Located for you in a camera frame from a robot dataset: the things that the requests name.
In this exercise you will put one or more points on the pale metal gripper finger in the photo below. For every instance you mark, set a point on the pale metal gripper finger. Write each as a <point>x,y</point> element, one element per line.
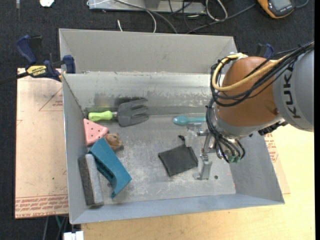
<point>194,130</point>
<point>205,169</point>

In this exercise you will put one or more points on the teal plastic spoon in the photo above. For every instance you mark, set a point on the teal plastic spoon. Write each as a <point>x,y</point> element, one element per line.
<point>181,120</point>

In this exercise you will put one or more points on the black cloth pouch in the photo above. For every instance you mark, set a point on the black cloth pouch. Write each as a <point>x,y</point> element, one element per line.
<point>178,160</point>

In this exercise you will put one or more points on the grey metal bin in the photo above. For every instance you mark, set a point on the grey metal bin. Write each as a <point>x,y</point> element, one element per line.
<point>150,144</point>

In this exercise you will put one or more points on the brown toy animal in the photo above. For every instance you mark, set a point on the brown toy animal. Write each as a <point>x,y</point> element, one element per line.
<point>114,141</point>

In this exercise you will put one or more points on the teal plastic angled block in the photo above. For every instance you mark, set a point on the teal plastic angled block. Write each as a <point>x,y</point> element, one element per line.
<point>112,165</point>

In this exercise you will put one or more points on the pink watermelon slice toy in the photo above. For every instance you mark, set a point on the pink watermelon slice toy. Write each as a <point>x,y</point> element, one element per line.
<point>92,131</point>

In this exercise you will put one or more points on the grey and black sponge block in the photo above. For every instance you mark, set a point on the grey and black sponge block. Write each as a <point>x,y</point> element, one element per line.
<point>91,181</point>

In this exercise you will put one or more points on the brown cardboard board, red print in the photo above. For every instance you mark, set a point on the brown cardboard board, red print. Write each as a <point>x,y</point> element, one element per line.
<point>40,146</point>

